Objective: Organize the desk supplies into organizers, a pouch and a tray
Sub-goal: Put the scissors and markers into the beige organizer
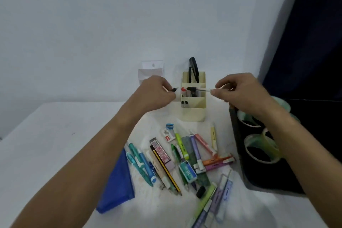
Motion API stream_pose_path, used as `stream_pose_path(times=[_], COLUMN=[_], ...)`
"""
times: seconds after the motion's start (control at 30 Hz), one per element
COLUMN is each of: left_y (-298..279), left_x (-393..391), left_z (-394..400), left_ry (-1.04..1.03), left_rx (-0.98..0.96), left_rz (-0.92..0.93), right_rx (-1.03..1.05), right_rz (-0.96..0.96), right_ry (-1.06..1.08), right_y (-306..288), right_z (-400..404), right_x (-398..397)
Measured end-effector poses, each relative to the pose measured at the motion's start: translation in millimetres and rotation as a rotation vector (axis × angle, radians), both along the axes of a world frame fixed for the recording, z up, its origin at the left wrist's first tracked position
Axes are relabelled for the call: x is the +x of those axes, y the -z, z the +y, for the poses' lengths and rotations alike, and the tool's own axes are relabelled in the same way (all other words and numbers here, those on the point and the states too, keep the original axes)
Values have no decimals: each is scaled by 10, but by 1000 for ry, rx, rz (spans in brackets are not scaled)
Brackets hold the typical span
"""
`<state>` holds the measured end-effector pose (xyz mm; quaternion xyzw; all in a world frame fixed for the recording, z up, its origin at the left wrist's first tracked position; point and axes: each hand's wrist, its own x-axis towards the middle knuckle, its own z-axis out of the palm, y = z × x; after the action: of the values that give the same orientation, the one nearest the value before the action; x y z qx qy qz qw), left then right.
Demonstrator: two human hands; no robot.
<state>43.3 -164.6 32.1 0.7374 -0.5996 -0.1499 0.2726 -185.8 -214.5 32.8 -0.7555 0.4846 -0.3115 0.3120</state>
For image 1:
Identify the black plastic tray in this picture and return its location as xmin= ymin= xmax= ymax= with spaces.
xmin=228 ymin=98 xmax=342 ymax=196

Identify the yellow clear tape roll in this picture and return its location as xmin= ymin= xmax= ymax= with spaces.
xmin=261 ymin=128 xmax=284 ymax=159

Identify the blue violet pastel highlighter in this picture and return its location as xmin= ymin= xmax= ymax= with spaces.
xmin=191 ymin=209 xmax=208 ymax=228

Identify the purple capped short highlighter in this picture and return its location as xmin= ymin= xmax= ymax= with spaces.
xmin=188 ymin=130 xmax=206 ymax=170

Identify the pink label lead case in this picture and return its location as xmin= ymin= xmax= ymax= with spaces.
xmin=149 ymin=138 xmax=176 ymax=171

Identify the light green pastel highlighter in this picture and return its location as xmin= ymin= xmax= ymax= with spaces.
xmin=187 ymin=182 xmax=217 ymax=228

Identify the person's right hand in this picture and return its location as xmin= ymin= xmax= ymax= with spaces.
xmin=210 ymin=73 xmax=278 ymax=118

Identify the light blue pastel highlighter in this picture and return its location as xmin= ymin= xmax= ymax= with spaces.
xmin=215 ymin=169 xmax=233 ymax=223

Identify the blue mesh pencil pouch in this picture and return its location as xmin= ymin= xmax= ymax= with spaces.
xmin=96 ymin=147 xmax=135 ymax=214

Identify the magenta pink highlighter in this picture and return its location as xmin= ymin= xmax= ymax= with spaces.
xmin=196 ymin=159 xmax=236 ymax=174

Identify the cream pen holder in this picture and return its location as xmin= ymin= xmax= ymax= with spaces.
xmin=180 ymin=71 xmax=207 ymax=122

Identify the white eraser red label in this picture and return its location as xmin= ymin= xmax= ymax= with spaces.
xmin=161 ymin=128 xmax=176 ymax=143

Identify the coral pink highlighter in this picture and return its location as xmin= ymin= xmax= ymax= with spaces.
xmin=193 ymin=133 xmax=217 ymax=157

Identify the pile of pens and markers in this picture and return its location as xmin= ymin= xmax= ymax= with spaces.
xmin=125 ymin=123 xmax=237 ymax=228

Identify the person's left hand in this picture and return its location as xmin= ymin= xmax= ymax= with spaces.
xmin=128 ymin=75 xmax=177 ymax=115

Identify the green capped short highlighter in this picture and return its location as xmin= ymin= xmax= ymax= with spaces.
xmin=175 ymin=132 xmax=190 ymax=161

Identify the orange highlighter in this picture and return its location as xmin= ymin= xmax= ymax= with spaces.
xmin=202 ymin=155 xmax=233 ymax=166

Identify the yellow highlighter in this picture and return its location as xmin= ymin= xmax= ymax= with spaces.
xmin=210 ymin=123 xmax=218 ymax=152

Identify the green transparent protractor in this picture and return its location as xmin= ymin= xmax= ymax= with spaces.
xmin=196 ymin=171 xmax=212 ymax=187

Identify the person's left forearm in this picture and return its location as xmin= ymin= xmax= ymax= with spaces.
xmin=10 ymin=103 xmax=147 ymax=228

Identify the dark blue curtain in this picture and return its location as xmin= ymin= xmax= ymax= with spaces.
xmin=258 ymin=0 xmax=342 ymax=100

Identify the clear tiered organizer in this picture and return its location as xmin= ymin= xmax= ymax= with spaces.
xmin=138 ymin=61 xmax=165 ymax=86

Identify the person's right forearm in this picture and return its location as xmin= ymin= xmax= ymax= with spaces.
xmin=263 ymin=105 xmax=342 ymax=228

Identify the lilac pastel highlighter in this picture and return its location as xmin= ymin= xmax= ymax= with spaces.
xmin=204 ymin=174 xmax=228 ymax=228

